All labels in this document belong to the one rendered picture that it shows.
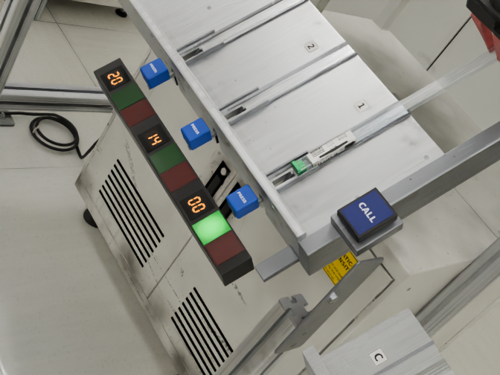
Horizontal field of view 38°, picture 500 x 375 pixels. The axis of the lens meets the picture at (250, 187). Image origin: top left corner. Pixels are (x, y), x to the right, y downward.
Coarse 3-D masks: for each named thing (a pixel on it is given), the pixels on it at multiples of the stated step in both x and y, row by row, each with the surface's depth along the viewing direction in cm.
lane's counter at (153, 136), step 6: (156, 126) 91; (144, 132) 91; (150, 132) 90; (156, 132) 90; (162, 132) 90; (144, 138) 90; (150, 138) 90; (156, 138) 90; (162, 138) 90; (168, 138) 90; (144, 144) 90; (150, 144) 90; (156, 144) 90; (162, 144) 89; (150, 150) 89
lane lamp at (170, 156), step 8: (160, 152) 89; (168, 152) 89; (176, 152) 89; (152, 160) 89; (160, 160) 88; (168, 160) 88; (176, 160) 88; (184, 160) 88; (160, 168) 88; (168, 168) 88
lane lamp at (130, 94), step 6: (132, 84) 94; (120, 90) 94; (126, 90) 94; (132, 90) 94; (138, 90) 94; (114, 96) 94; (120, 96) 94; (126, 96) 93; (132, 96) 93; (138, 96) 93; (114, 102) 93; (120, 102) 93; (126, 102) 93; (132, 102) 93; (120, 108) 93
